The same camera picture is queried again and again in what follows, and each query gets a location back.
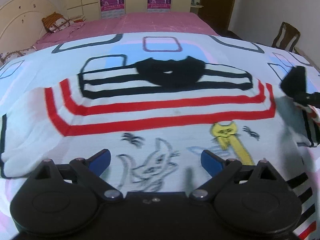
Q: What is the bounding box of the white striped cat sweater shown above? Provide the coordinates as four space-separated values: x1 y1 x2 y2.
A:
1 57 319 239

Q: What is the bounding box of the brown wooden chair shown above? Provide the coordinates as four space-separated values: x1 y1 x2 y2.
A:
272 22 301 52

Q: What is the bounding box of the dark brown wooden door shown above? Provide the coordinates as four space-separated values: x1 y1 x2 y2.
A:
198 0 235 35

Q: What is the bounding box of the patterned white bed quilt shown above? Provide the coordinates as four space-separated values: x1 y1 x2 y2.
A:
0 31 320 240

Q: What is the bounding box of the pink bed sheet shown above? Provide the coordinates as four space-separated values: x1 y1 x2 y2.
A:
34 12 218 50

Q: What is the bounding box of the floral pillow at bed edge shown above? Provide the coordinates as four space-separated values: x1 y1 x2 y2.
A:
0 47 36 65

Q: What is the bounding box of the orange patterned pillow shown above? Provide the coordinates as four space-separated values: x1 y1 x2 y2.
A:
42 12 86 33

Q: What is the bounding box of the cream wooden headboard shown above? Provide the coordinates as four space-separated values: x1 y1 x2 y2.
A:
1 0 65 53

